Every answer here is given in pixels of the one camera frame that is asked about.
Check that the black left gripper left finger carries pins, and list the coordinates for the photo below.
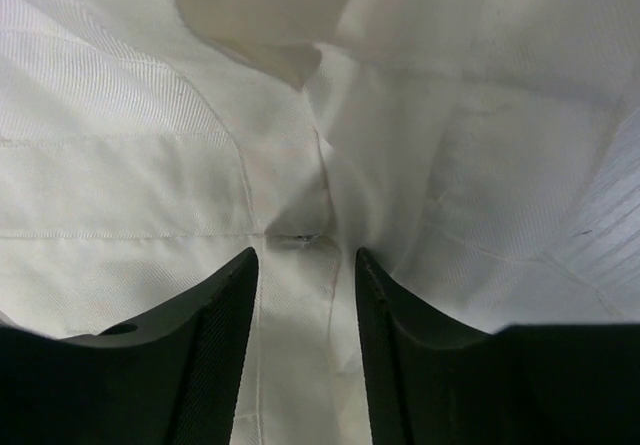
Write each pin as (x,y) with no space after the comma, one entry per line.
(168,376)

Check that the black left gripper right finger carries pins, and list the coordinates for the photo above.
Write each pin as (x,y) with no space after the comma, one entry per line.
(431,379)

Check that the white skirt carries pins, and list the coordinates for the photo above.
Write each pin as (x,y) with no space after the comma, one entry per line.
(485,151)

